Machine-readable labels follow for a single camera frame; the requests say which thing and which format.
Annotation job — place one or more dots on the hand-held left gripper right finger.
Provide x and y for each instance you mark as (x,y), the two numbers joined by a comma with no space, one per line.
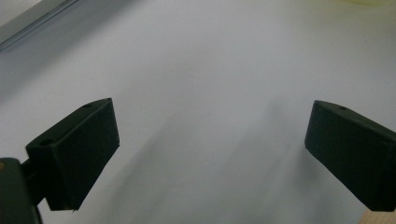
(351,155)

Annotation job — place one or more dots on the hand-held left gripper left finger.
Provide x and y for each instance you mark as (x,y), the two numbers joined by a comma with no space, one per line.
(81,149)

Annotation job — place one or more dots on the aluminium rail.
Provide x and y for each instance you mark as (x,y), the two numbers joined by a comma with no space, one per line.
(31,24)

